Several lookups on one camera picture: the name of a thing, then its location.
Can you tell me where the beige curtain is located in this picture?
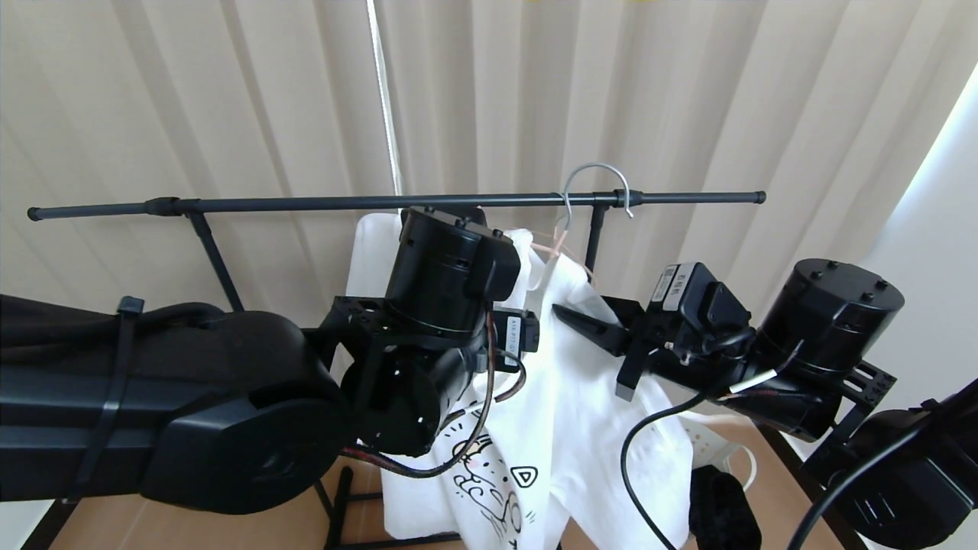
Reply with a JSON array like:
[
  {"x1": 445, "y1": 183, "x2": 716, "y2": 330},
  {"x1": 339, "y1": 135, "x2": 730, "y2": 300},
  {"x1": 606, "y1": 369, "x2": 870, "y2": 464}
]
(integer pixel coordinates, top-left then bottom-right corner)
[{"x1": 0, "y1": 0, "x2": 978, "y2": 429}]

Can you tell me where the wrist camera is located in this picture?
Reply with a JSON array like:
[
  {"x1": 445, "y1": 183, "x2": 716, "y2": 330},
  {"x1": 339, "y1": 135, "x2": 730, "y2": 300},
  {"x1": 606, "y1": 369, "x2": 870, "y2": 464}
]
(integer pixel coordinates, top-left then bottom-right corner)
[
  {"x1": 649, "y1": 262, "x2": 753, "y2": 346},
  {"x1": 493, "y1": 308, "x2": 540, "y2": 371}
]

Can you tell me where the white laundry basket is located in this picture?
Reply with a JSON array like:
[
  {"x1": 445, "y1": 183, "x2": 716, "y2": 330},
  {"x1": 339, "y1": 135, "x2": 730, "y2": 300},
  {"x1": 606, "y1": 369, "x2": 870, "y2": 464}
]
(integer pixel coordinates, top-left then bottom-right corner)
[{"x1": 680, "y1": 412, "x2": 757, "y2": 490}]

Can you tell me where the black garment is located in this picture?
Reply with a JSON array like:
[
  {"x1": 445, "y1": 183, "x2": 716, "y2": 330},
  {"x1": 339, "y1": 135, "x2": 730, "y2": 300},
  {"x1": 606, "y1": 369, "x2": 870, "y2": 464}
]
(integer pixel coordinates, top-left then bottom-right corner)
[{"x1": 688, "y1": 464, "x2": 761, "y2": 550}]

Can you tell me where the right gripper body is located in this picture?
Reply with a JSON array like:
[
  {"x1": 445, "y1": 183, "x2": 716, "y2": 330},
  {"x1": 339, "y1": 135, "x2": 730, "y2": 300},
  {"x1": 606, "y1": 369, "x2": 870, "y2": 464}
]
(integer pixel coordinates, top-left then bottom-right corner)
[{"x1": 604, "y1": 298, "x2": 841, "y2": 442}]

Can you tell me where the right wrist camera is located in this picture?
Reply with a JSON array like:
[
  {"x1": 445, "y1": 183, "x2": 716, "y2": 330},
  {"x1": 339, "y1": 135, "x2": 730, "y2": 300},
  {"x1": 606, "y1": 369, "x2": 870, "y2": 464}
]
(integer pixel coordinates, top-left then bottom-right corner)
[{"x1": 649, "y1": 262, "x2": 753, "y2": 346}]

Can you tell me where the white printed t-shirt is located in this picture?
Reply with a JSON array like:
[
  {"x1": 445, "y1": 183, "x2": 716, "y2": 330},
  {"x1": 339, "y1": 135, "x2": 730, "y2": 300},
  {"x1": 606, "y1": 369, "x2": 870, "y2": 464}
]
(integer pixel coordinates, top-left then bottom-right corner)
[{"x1": 344, "y1": 212, "x2": 692, "y2": 550}]

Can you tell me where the black clothes rack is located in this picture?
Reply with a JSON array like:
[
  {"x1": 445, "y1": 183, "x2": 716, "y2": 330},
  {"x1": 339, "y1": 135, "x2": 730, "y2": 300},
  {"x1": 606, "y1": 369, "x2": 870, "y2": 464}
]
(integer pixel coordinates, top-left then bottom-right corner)
[{"x1": 27, "y1": 189, "x2": 766, "y2": 550}]

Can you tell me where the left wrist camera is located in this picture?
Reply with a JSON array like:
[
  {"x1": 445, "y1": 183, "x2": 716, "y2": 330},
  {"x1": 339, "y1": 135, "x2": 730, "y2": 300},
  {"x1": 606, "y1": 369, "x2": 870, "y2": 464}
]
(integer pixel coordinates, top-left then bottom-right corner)
[{"x1": 493, "y1": 308, "x2": 540, "y2": 371}]

